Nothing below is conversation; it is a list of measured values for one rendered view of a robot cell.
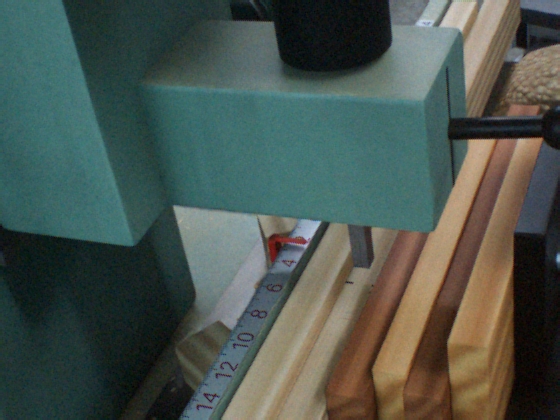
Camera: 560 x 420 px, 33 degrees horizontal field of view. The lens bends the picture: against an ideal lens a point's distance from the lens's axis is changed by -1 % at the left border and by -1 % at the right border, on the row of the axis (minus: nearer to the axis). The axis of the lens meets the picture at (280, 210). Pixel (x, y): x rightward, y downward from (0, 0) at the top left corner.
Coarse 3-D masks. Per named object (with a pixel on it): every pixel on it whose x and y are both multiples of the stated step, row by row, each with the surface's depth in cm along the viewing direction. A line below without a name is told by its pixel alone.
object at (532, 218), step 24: (552, 168) 46; (528, 192) 45; (552, 192) 45; (528, 216) 44; (552, 216) 44; (528, 240) 43; (552, 240) 45; (528, 264) 44; (552, 264) 46; (528, 288) 44; (552, 288) 47; (528, 312) 45; (552, 312) 48; (528, 336) 46; (552, 336) 49; (528, 360) 47
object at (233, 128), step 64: (192, 64) 45; (256, 64) 44; (384, 64) 42; (448, 64) 42; (192, 128) 44; (256, 128) 43; (320, 128) 41; (384, 128) 40; (192, 192) 47; (256, 192) 45; (320, 192) 44; (384, 192) 42; (448, 192) 44
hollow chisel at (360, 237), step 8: (352, 232) 48; (360, 232) 48; (368, 232) 49; (352, 240) 49; (360, 240) 49; (368, 240) 49; (352, 248) 49; (360, 248) 49; (368, 248) 49; (352, 256) 49; (360, 256) 49; (368, 256) 49; (360, 264) 50; (368, 264) 49
